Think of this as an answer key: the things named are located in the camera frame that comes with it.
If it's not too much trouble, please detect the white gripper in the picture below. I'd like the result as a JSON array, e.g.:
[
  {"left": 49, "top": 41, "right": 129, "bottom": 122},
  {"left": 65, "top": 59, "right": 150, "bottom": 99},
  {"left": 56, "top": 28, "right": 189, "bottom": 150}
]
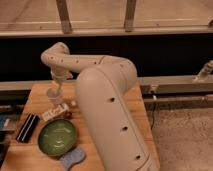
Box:
[{"left": 51, "top": 69, "right": 73, "bottom": 94}]

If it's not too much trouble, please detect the translucent white ceramic cup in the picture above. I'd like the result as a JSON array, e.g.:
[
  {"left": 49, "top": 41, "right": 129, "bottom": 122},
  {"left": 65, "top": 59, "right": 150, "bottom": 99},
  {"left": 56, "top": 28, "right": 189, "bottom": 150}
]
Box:
[{"left": 46, "top": 88, "right": 63, "bottom": 106}]

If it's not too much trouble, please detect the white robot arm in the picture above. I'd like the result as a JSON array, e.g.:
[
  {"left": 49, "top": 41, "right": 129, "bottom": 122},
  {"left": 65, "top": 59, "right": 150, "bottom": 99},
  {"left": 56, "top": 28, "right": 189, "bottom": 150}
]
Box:
[{"left": 41, "top": 42, "right": 159, "bottom": 171}]

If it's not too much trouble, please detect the small white bottle cap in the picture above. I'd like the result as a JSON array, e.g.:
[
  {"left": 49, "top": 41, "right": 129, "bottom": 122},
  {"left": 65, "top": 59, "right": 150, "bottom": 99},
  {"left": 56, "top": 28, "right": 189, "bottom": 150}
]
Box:
[{"left": 70, "top": 100, "right": 77, "bottom": 107}]

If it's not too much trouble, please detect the white and brown carton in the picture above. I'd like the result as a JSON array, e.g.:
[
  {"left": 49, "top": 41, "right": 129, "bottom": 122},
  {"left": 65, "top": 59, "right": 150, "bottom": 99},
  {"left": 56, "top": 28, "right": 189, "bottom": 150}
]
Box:
[{"left": 42, "top": 103, "right": 71, "bottom": 121}]

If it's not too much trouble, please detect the green bowl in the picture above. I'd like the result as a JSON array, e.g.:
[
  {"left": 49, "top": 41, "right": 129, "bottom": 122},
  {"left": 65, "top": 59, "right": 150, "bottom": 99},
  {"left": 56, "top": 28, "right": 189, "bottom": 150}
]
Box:
[{"left": 37, "top": 119, "right": 78, "bottom": 157}]

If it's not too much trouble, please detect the black rectangular box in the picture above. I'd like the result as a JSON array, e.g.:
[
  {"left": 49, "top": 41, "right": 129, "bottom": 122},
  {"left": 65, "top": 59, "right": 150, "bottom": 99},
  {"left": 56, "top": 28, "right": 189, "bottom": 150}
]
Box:
[{"left": 16, "top": 114, "right": 40, "bottom": 143}]

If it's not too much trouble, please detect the blue object at left edge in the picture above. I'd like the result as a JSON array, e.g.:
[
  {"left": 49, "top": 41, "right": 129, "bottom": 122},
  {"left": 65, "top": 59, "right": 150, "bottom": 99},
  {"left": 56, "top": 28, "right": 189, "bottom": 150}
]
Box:
[{"left": 0, "top": 115, "right": 13, "bottom": 131}]

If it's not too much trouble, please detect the blue sponge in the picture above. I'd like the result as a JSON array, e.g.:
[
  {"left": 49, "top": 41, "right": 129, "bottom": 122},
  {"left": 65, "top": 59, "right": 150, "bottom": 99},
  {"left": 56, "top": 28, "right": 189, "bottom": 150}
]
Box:
[{"left": 59, "top": 146, "right": 86, "bottom": 171}]

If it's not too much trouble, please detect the wooden table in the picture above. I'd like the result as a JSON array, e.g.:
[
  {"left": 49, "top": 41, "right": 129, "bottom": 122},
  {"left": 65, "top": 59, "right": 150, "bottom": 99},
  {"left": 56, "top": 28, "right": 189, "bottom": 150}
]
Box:
[{"left": 0, "top": 81, "right": 161, "bottom": 171}]

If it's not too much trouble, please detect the white fixture at right edge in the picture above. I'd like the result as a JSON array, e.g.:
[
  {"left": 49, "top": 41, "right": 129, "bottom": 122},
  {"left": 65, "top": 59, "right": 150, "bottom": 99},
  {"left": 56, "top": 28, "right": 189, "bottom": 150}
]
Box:
[{"left": 194, "top": 60, "right": 213, "bottom": 82}]

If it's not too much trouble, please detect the left wooden window post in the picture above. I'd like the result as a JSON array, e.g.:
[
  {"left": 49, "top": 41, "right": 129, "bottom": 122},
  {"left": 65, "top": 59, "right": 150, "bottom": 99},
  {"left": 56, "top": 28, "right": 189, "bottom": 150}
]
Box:
[{"left": 56, "top": 0, "right": 72, "bottom": 34}]

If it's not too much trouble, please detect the wooden window post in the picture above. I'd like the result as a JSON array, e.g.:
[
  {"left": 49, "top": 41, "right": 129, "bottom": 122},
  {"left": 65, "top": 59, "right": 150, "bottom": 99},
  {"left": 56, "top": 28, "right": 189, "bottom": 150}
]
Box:
[
  {"left": 56, "top": 0, "right": 72, "bottom": 34},
  {"left": 124, "top": 0, "right": 137, "bottom": 32}
]

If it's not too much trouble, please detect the white wall socket with cable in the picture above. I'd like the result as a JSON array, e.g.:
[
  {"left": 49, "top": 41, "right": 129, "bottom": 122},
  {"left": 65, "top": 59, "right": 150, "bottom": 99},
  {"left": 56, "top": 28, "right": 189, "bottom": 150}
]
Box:
[{"left": 149, "top": 85, "right": 158, "bottom": 101}]

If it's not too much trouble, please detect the right wooden window post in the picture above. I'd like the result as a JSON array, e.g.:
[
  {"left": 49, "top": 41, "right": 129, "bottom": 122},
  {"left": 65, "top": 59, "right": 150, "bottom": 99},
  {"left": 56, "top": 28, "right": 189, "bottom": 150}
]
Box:
[{"left": 124, "top": 0, "right": 137, "bottom": 32}]

